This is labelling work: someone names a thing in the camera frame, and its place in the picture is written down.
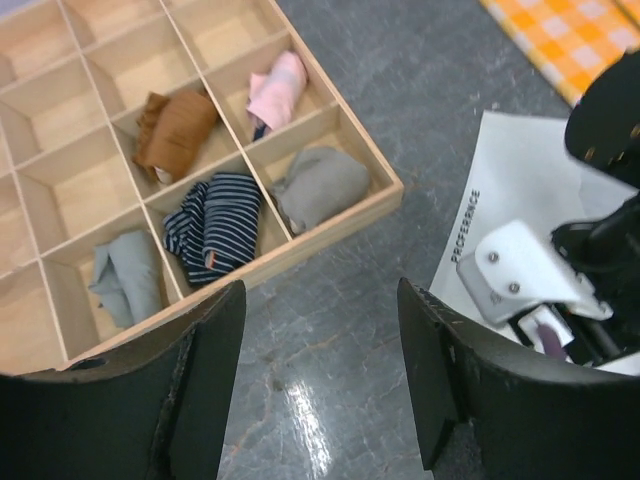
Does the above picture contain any striped dark rolled cloth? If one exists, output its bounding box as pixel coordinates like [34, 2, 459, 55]
[163, 172, 262, 289]

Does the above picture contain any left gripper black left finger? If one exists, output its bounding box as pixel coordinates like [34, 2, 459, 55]
[1, 281, 246, 479]

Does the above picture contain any white cloth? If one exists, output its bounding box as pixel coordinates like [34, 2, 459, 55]
[428, 110, 640, 346]

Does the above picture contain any orange checkered tablecloth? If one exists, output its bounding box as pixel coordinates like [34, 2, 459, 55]
[481, 0, 639, 106]

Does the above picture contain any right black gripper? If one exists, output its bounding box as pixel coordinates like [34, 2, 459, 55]
[551, 196, 639, 366]

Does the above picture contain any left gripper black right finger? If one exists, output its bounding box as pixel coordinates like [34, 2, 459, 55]
[397, 278, 639, 479]

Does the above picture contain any pink rolled cloth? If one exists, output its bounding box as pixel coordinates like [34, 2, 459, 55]
[246, 50, 308, 141]

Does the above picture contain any wooden compartment tray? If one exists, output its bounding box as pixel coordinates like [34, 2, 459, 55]
[1, 1, 404, 375]

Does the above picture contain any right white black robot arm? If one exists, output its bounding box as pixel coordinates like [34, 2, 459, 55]
[552, 52, 639, 366]

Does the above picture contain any brown underwear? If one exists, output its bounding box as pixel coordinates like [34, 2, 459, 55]
[133, 89, 218, 185]

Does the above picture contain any light grey rolled cloth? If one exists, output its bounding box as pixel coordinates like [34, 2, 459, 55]
[89, 230, 163, 328]

